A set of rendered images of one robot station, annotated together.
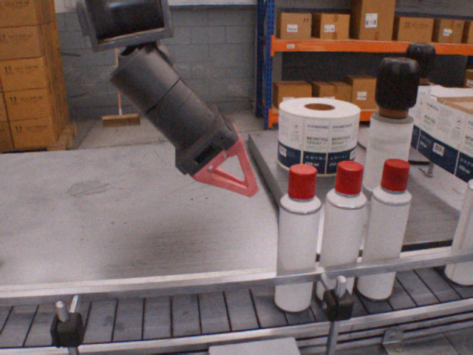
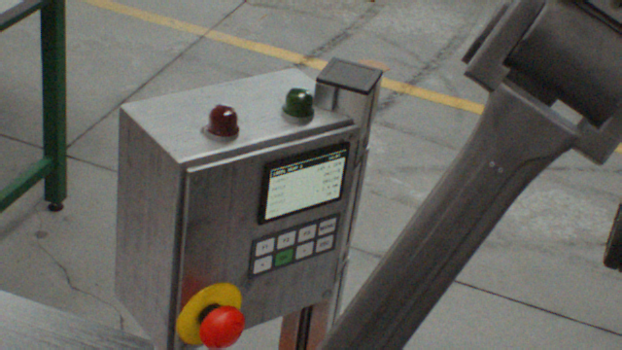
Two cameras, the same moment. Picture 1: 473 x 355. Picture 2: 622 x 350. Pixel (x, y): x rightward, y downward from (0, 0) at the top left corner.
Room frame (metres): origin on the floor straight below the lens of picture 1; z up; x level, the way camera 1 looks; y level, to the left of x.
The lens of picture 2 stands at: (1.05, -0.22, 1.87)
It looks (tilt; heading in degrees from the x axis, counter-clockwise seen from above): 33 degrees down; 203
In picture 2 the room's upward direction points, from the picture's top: 8 degrees clockwise
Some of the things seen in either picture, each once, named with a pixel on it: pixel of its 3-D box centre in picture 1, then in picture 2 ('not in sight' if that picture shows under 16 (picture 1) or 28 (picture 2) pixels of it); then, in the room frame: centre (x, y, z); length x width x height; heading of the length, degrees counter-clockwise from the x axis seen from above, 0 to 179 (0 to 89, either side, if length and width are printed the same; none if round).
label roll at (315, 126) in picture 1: (317, 134); not in sight; (0.99, -0.21, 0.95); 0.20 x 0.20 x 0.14
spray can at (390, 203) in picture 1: (385, 231); not in sight; (0.47, -0.20, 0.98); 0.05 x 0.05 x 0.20
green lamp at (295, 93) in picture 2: not in sight; (298, 102); (0.41, -0.51, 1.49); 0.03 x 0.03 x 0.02
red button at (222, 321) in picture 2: not in sight; (220, 325); (0.50, -0.51, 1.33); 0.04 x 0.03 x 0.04; 153
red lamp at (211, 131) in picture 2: not in sight; (223, 120); (0.47, -0.54, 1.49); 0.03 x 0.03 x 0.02
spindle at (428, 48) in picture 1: (414, 94); not in sight; (1.12, -0.51, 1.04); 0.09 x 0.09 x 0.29
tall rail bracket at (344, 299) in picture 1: (326, 319); not in sight; (0.38, -0.11, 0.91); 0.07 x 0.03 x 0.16; 8
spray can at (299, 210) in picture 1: (297, 241); not in sight; (0.45, -0.08, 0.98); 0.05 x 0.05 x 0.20
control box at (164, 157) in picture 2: not in sight; (235, 210); (0.43, -0.54, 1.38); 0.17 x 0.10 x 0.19; 153
